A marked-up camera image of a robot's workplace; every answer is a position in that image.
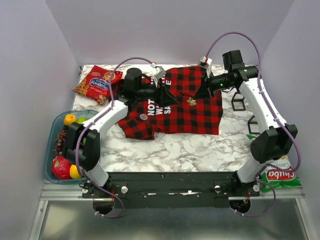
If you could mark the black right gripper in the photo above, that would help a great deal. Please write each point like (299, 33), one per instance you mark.
(203, 92)

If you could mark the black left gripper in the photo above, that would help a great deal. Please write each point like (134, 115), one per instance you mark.
(164, 97)

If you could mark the gold leaf brooch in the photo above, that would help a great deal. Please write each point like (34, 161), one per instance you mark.
(192, 102)

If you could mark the red black plaid shirt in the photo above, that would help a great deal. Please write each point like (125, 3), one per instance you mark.
(182, 82)

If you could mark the clear round sticker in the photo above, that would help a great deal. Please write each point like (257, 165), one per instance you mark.
(143, 117)

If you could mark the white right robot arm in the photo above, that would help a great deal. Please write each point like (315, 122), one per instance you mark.
(275, 134)

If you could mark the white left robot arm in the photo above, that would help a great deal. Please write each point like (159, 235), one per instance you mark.
(82, 146)

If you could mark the red candy bag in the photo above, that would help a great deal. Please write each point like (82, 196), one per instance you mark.
(95, 85)

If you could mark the green lime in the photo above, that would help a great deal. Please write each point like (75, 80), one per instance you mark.
(81, 120)

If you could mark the orange mandarin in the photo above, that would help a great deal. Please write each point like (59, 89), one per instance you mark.
(69, 119)

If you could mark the teal plastic fruit tray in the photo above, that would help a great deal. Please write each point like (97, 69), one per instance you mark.
(56, 126)

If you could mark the green chips bag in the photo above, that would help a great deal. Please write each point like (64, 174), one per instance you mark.
(279, 179)

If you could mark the yellow lemon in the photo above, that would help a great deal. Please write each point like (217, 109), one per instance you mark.
(73, 172)

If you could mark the dark red grapes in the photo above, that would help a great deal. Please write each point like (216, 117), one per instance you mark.
(60, 141)

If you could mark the red dragon fruit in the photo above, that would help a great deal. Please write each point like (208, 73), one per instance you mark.
(61, 168)

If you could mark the black wire stand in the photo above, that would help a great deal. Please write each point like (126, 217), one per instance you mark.
(237, 102)
(253, 127)

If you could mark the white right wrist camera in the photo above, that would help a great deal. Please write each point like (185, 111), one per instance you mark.
(206, 63)

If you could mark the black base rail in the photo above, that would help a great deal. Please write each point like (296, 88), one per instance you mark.
(178, 189)

